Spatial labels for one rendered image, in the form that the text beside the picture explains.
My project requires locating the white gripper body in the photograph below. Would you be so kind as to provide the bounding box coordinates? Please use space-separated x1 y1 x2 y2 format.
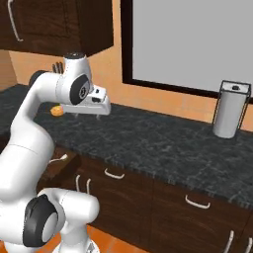
61 95 113 117

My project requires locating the open dark wood drawer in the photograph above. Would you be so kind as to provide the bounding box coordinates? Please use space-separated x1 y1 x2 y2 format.
35 145 82 194

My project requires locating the dark wood drawer front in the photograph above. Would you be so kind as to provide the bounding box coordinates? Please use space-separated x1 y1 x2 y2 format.
78 155 155 211
151 179 253 243

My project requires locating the orange round fruit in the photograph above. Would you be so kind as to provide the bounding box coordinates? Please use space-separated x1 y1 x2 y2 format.
50 105 64 118

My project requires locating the dark knife block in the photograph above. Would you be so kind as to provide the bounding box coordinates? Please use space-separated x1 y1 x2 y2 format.
51 61 65 75

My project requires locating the dark wood base cupboard door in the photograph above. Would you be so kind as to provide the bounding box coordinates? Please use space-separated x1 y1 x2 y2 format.
86 184 154 252
151 211 243 253

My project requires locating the black framed window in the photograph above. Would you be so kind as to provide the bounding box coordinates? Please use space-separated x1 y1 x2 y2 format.
120 0 253 105

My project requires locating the white paper towel roll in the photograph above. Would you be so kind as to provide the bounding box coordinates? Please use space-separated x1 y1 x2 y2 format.
211 81 249 139

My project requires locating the white open drawer handle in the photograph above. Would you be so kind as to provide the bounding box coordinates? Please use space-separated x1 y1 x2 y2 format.
48 153 69 164

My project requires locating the white base cupboard handle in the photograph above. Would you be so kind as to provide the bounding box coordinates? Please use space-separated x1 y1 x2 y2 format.
85 178 93 197
222 229 235 253
75 174 82 194
244 236 253 253

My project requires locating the dark wood wall cupboard door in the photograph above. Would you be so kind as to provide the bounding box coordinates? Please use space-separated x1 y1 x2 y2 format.
0 0 115 57

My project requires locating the white wall cupboard handle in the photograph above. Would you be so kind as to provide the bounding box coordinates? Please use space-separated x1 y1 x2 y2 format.
6 0 25 43

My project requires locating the black wire towel stand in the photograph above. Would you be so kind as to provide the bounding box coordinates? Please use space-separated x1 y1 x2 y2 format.
211 79 252 138

